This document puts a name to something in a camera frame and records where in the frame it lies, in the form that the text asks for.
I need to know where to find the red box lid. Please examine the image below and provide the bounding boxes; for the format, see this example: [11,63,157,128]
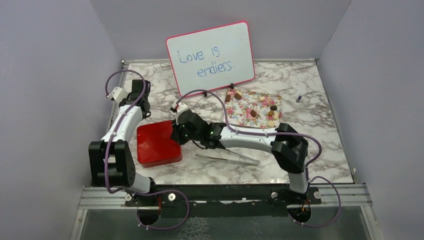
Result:
[136,120,183,159]

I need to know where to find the metal tongs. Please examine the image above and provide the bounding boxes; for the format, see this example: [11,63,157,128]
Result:
[195,149,261,166]

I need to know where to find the red chocolate box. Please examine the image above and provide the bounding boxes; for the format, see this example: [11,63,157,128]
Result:
[137,155,183,168]

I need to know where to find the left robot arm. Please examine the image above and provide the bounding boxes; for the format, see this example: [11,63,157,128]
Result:
[88,79,157,206]

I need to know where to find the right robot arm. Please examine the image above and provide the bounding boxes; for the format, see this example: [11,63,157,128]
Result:
[170,109,309,204]

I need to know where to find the tan block chocolate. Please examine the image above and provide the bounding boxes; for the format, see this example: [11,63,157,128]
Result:
[234,92,243,100]

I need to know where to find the brown ridged chocolate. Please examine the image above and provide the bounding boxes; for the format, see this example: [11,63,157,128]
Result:
[250,110,258,118]

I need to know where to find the white heart chocolate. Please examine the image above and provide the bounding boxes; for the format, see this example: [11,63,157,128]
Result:
[267,120,276,128]

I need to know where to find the black whiteboard stand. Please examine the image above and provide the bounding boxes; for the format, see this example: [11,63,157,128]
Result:
[202,83,235,97]

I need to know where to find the floral serving tray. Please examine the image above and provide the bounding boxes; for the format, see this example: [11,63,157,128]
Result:
[223,89,283,129]

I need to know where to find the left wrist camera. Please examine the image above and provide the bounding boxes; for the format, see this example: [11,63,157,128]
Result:
[106,86,129,103]

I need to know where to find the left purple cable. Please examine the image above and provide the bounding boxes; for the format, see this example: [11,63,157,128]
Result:
[103,69,190,231]

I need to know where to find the white board pink frame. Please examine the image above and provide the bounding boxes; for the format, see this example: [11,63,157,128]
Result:
[165,21,256,96]

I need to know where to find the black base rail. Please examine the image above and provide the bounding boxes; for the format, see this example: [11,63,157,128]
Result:
[91,177,322,220]

